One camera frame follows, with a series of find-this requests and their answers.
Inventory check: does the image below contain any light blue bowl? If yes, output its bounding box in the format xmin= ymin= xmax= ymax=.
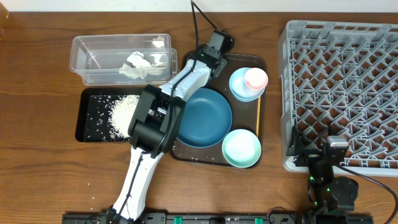
xmin=229 ymin=67 xmax=265 ymax=102

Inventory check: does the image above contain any wooden chopstick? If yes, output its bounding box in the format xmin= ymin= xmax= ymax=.
xmin=256 ymin=96 xmax=261 ymax=137

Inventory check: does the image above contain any pink cup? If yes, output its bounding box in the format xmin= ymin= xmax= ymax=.
xmin=244 ymin=68 xmax=269 ymax=90

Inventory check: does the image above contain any mint green bowl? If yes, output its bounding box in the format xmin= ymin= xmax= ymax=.
xmin=221 ymin=129 xmax=262 ymax=169

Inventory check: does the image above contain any dark blue plate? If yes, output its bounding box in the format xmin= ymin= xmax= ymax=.
xmin=178 ymin=88 xmax=233 ymax=148

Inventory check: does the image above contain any white tissue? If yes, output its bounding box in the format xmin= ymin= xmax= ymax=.
xmin=119 ymin=51 xmax=163 ymax=80

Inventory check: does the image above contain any pile of white rice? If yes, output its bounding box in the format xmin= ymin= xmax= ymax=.
xmin=108 ymin=95 xmax=139 ymax=139

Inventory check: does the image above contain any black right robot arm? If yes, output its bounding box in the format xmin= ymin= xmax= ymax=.
xmin=286 ymin=126 xmax=359 ymax=224

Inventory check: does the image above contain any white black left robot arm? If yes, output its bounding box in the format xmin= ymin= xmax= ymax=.
xmin=104 ymin=30 xmax=234 ymax=223

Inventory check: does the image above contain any grey dishwasher rack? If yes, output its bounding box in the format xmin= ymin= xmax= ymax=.
xmin=278 ymin=20 xmax=397 ymax=177

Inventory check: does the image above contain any clear plastic bin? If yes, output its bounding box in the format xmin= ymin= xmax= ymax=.
xmin=69 ymin=34 xmax=178 ymax=86

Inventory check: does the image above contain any black tray bin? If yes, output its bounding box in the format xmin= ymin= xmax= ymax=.
xmin=75 ymin=86 xmax=143 ymax=142

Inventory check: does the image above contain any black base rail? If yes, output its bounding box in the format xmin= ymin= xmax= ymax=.
xmin=61 ymin=212 xmax=374 ymax=224

